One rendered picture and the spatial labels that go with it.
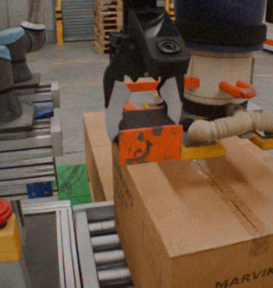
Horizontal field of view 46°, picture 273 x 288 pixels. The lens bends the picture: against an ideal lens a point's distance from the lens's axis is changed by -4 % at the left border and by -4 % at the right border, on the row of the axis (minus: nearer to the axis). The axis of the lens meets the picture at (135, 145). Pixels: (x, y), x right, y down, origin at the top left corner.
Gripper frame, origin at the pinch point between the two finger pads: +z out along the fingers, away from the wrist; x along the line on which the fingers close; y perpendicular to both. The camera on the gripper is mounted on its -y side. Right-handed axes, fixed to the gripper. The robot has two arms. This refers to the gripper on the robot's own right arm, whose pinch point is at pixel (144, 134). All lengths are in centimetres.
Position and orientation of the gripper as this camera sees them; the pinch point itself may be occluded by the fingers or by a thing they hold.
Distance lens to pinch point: 47.8
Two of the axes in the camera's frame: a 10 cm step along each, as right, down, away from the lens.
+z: 0.0, 9.0, 4.3
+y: -2.5, -4.2, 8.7
